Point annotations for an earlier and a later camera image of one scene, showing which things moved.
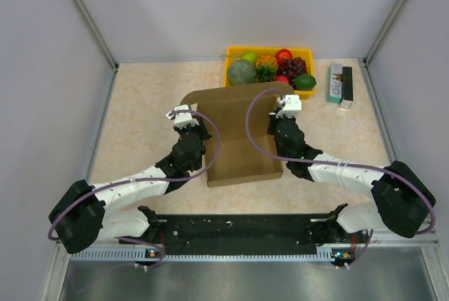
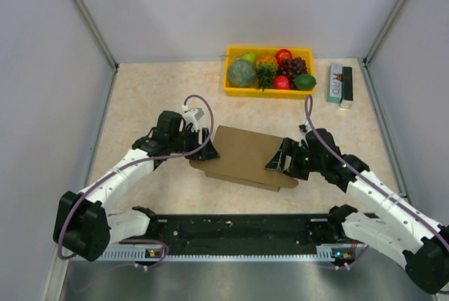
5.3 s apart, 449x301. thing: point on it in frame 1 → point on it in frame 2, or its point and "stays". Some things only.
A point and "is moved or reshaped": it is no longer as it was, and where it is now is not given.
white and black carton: [340, 85] stays
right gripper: [273, 120] → [290, 148]
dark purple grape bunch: [292, 67] stays
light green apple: [250, 57] stays
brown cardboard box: [240, 147] is moved or reshaped
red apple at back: [281, 55] stays
